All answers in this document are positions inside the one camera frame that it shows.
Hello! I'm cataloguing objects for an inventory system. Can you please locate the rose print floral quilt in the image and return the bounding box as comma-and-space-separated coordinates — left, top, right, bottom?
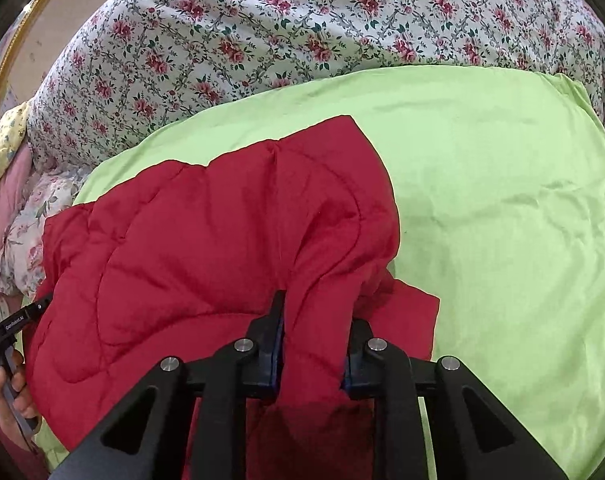
26, 0, 605, 171

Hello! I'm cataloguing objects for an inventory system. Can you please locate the red quilted jacket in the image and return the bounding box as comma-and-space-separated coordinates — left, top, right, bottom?
25, 115, 440, 480

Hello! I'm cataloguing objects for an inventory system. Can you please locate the pink pillow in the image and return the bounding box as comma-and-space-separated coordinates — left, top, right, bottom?
0, 147, 34, 261

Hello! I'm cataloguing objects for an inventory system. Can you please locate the gold picture frame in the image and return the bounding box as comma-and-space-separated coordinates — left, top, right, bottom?
0, 0, 78, 117

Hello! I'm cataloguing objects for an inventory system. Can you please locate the person's left hand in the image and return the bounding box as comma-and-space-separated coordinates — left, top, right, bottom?
0, 349, 40, 432

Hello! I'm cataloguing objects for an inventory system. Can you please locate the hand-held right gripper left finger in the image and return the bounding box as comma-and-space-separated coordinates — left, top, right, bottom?
47, 290, 288, 480

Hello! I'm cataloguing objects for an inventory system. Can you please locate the light green bed sheet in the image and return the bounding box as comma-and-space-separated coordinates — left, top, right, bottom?
32, 65, 605, 480

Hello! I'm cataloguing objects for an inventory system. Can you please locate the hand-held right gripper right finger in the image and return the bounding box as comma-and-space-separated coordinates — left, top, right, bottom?
339, 317, 568, 480

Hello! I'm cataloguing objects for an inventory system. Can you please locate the person's left forearm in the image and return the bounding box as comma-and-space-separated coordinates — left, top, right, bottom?
0, 412, 49, 480

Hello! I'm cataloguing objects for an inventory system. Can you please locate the pale floral cloth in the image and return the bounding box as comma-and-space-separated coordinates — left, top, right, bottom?
0, 165, 94, 301

